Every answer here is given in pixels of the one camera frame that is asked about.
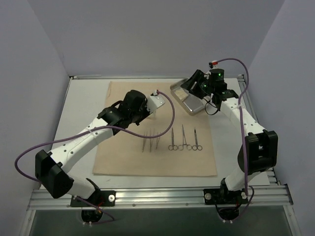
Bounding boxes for curved metal tweezers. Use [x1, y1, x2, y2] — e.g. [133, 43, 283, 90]
[142, 132, 148, 152]

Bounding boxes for metal instrument tray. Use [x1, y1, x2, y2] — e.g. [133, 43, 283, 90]
[170, 78, 204, 116]

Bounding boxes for long straight metal forceps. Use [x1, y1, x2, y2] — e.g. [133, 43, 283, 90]
[149, 128, 155, 152]

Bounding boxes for beige surgical wrap cloth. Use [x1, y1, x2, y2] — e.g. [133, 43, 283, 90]
[93, 82, 217, 177]

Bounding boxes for surgical scissors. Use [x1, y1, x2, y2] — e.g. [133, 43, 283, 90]
[168, 128, 178, 151]

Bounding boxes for small curved metal scissors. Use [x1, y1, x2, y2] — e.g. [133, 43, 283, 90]
[192, 129, 203, 151]

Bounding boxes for metal hemostat clamp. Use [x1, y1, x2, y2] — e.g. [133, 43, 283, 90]
[178, 124, 192, 150]

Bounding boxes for white glove packet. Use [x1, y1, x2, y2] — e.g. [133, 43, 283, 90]
[174, 88, 189, 101]

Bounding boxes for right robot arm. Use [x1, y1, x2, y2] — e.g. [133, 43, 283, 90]
[181, 69, 278, 203]

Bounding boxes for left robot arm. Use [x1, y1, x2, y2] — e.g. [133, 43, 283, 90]
[35, 90, 161, 206]

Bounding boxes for black loop cable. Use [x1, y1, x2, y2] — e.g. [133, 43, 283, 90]
[204, 99, 221, 116]

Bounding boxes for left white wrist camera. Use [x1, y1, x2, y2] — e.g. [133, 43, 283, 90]
[146, 90, 165, 114]

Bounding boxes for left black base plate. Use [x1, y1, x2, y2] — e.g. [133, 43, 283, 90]
[70, 190, 116, 207]

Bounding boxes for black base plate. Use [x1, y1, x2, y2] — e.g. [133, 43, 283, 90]
[203, 188, 248, 205]
[70, 190, 116, 207]

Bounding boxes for aluminium right side rail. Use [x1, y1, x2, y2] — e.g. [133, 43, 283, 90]
[237, 78, 279, 184]

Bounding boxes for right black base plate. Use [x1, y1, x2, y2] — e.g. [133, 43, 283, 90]
[203, 188, 248, 205]

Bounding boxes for aluminium front rail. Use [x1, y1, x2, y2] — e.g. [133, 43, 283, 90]
[28, 185, 293, 210]

